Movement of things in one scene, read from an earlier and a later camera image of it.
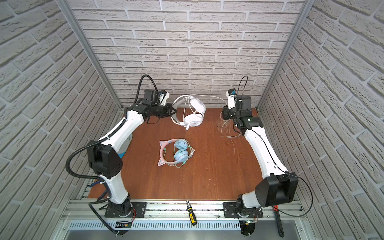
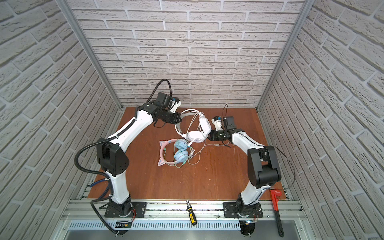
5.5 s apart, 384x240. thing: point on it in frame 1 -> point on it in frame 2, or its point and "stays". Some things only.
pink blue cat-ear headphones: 181,153 stays
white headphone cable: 222,120 -> 202,149
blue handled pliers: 103,194 stays
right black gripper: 227,112 -> 214,135
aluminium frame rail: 177,210 stays
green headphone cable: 174,154 stays
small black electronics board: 123,224 stays
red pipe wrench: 279,221 stays
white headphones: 195,118 -> 205,126
